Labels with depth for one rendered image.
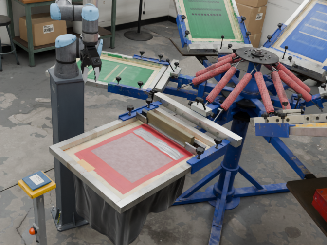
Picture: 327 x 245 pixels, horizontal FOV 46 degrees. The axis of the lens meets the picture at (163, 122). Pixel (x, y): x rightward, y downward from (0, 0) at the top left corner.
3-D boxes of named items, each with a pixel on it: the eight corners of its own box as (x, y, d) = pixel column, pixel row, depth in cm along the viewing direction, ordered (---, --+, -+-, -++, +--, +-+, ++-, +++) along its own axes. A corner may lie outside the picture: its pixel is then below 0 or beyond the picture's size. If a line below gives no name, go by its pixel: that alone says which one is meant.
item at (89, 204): (120, 258, 204) (125, 198, 182) (71, 211, 229) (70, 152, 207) (125, 255, 206) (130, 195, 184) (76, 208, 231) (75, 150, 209)
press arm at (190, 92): (86, 78, 304) (86, 71, 301) (90, 75, 309) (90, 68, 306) (243, 112, 284) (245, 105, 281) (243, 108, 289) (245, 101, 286)
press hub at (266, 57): (227, 220, 308) (268, 65, 238) (190, 194, 330) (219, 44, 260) (253, 199, 334) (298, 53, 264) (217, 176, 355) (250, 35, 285)
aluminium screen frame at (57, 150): (120, 214, 172) (120, 207, 170) (49, 152, 205) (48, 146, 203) (224, 151, 223) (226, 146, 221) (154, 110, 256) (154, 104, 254)
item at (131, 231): (123, 255, 205) (128, 196, 183) (119, 251, 207) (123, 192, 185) (181, 215, 235) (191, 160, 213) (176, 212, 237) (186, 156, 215)
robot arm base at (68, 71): (50, 69, 234) (50, 54, 229) (75, 67, 241) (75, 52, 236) (57, 79, 223) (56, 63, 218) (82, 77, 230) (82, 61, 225)
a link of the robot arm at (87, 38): (100, 33, 179) (83, 34, 175) (100, 43, 181) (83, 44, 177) (95, 28, 184) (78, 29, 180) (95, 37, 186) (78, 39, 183)
